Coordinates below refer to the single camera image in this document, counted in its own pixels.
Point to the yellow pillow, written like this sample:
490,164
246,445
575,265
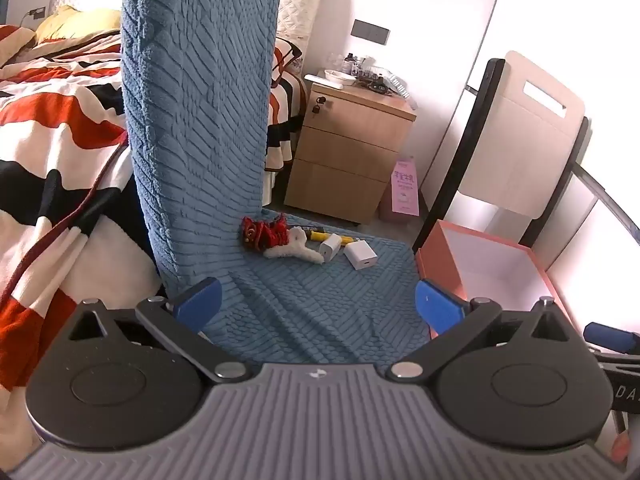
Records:
75,22

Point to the blue textured chair cover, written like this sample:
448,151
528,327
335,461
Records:
200,110

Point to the small bottles cluster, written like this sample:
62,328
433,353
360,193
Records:
357,64

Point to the black key bunch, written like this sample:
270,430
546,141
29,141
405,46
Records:
376,85

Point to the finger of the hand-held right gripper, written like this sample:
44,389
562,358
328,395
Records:
607,336

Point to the large white charger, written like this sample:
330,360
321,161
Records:
361,255

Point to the red black striped blanket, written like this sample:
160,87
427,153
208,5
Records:
55,125

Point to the small white charger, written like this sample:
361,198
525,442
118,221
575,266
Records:
330,247

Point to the nightstand lock keys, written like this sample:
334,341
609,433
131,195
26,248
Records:
321,105

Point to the white quilted headboard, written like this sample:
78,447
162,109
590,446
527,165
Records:
300,5

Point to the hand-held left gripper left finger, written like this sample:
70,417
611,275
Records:
202,299

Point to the yellow black tool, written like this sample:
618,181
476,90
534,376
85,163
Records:
318,235

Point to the white plush toy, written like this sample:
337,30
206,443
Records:
295,246

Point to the orange cardboard box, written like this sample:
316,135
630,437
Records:
492,265

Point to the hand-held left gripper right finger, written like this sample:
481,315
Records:
437,305

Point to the dark wall switch panel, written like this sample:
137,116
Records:
370,30

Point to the beige black-framed chair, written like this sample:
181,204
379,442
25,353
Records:
530,125

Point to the wooden nightstand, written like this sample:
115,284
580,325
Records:
345,150

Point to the white bowl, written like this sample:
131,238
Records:
340,75

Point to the red toy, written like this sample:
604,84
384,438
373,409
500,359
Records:
262,232

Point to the wall outlet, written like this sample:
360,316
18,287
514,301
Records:
36,12

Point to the pink paper bag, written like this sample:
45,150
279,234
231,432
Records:
402,190

